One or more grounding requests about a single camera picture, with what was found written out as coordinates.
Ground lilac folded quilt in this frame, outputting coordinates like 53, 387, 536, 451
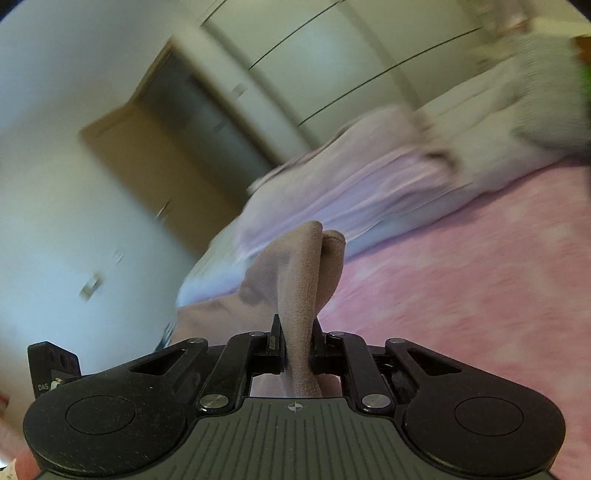
175, 104, 476, 306

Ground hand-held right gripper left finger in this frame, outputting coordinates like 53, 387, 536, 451
130, 315, 286, 414

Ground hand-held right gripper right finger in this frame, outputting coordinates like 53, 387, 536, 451
310, 318, 463, 412

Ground white wardrobe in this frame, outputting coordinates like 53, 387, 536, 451
198, 0, 502, 155

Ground grey knitted garment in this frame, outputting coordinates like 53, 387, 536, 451
508, 32, 591, 155

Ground pale mauve grey garment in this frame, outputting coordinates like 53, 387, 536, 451
174, 220, 347, 400

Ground pink rose print blanket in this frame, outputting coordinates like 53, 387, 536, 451
318, 161, 591, 480

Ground wooden door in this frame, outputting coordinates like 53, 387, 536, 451
78, 41, 288, 260

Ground wall light switch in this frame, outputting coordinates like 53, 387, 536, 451
80, 274, 105, 302

